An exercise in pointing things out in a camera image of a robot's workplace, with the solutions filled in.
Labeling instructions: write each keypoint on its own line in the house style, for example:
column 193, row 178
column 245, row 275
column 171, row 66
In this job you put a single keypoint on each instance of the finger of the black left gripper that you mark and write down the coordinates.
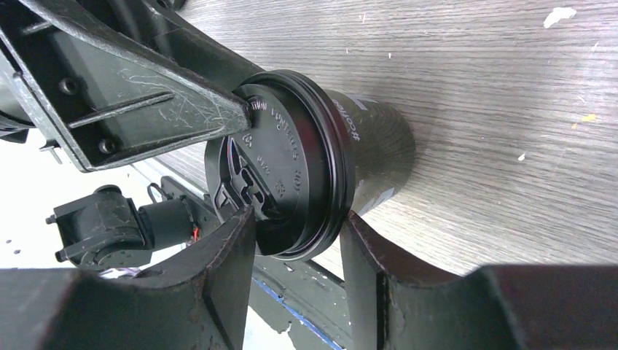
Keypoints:
column 157, row 25
column 104, row 99

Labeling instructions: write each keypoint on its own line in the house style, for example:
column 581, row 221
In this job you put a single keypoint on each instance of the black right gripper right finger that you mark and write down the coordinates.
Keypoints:
column 399, row 301

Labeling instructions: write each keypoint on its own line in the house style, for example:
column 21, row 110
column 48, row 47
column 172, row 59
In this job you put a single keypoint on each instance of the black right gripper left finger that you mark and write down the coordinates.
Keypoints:
column 74, row 309

